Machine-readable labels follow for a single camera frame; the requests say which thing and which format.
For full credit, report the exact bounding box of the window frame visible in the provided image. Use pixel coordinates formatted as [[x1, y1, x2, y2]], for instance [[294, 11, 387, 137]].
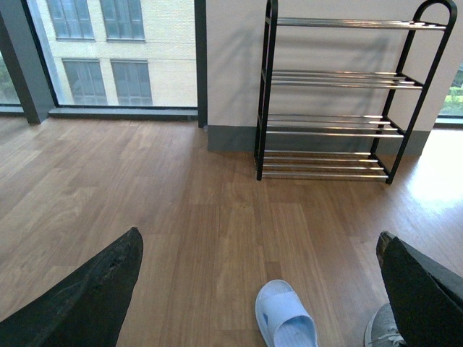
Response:
[[1, 1, 208, 127]]

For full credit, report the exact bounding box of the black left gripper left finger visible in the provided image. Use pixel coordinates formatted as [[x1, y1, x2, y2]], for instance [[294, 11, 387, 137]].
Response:
[[1, 228, 143, 346]]

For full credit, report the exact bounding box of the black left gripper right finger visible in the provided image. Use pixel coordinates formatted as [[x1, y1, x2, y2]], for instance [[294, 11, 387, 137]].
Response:
[[376, 231, 462, 346]]

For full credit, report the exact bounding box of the black metal shoe rack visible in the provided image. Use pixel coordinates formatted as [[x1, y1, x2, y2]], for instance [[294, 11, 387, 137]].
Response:
[[254, 1, 457, 184]]

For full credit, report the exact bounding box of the light blue slide slipper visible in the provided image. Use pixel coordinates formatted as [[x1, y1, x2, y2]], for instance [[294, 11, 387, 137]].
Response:
[[255, 279, 318, 346]]

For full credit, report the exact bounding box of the grey knit sneaker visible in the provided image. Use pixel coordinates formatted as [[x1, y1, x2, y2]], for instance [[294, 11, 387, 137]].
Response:
[[364, 304, 408, 347]]

